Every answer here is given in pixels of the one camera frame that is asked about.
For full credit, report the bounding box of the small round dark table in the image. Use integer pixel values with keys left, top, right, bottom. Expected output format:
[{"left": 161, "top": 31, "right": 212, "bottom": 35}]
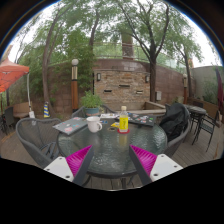
[{"left": 185, "top": 104, "right": 208, "bottom": 135}]

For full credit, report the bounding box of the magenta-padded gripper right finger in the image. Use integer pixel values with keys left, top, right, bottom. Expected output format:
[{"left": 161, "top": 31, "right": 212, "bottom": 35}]
[{"left": 128, "top": 144, "right": 184, "bottom": 187}]

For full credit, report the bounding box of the grey wicker chair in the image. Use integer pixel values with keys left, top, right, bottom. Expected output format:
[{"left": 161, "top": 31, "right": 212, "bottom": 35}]
[
  {"left": 163, "top": 103, "right": 193, "bottom": 158},
  {"left": 15, "top": 117, "right": 63, "bottom": 168},
  {"left": 70, "top": 104, "right": 116, "bottom": 120}
]

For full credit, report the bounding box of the white ceramic mug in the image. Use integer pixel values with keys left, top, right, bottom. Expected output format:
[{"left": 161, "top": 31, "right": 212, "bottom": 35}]
[{"left": 85, "top": 115, "right": 104, "bottom": 134}]

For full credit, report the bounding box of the black laptop with stickers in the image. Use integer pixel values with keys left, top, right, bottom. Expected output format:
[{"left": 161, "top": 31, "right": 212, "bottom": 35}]
[{"left": 128, "top": 113, "right": 157, "bottom": 128}]

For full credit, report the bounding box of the wooden bench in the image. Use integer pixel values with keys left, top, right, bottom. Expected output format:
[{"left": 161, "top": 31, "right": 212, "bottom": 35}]
[{"left": 12, "top": 101, "right": 31, "bottom": 120}]

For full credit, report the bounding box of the green plant in blue pot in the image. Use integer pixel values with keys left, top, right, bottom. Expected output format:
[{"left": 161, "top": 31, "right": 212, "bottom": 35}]
[{"left": 80, "top": 90, "right": 105, "bottom": 117}]

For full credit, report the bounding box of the orange canopy tent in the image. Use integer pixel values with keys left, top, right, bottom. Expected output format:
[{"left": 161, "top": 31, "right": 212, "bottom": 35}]
[{"left": 0, "top": 58, "right": 31, "bottom": 112}]

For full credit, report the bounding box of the yellow-labelled clear drink bottle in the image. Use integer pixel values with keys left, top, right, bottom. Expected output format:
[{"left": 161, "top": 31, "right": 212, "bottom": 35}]
[{"left": 118, "top": 105, "right": 130, "bottom": 133}]

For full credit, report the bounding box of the blue yellow striped cone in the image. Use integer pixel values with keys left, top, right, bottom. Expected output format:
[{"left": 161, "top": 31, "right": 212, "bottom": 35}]
[{"left": 43, "top": 101, "right": 51, "bottom": 119}]

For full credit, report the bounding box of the black metal chair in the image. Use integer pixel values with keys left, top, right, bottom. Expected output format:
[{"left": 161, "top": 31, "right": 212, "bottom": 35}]
[{"left": 199, "top": 109, "right": 221, "bottom": 153}]

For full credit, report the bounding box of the group of dark patio chairs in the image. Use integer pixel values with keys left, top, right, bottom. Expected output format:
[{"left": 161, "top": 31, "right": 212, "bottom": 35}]
[{"left": 0, "top": 106, "right": 16, "bottom": 135}]

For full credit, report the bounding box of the black backpack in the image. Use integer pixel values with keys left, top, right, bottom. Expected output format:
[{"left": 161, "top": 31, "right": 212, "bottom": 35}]
[{"left": 159, "top": 102, "right": 191, "bottom": 141}]

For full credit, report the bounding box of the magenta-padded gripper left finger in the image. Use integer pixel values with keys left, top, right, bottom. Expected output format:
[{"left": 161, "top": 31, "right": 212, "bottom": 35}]
[{"left": 43, "top": 144, "right": 96, "bottom": 187}]

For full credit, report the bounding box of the wooden lamp post, globe light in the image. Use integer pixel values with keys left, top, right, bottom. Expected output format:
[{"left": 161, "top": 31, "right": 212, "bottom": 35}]
[
  {"left": 70, "top": 58, "right": 80, "bottom": 115},
  {"left": 182, "top": 73, "right": 189, "bottom": 105}
]

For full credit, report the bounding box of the flat round red coaster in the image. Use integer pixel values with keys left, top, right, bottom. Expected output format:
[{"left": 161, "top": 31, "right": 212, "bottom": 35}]
[{"left": 116, "top": 128, "right": 131, "bottom": 135}]

